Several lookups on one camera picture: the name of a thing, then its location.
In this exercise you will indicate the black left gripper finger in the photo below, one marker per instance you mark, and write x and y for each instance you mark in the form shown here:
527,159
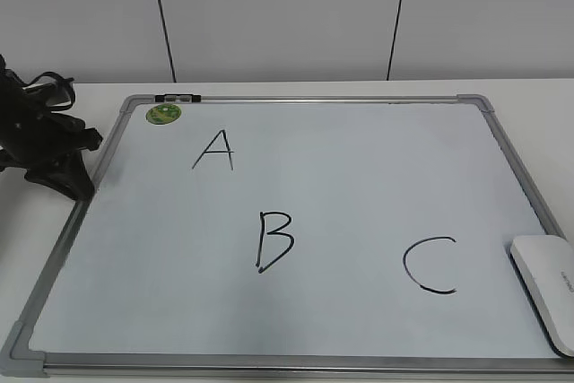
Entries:
66,174
67,133

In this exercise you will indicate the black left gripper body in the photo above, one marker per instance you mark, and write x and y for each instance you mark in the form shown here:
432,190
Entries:
24,124

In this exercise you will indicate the white whiteboard eraser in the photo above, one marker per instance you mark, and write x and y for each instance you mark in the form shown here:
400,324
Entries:
545,264

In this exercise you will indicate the black and silver marker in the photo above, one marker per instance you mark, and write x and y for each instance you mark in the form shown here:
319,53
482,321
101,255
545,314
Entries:
177,98

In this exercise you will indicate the white whiteboard with grey frame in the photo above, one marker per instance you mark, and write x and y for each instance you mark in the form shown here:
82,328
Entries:
281,237

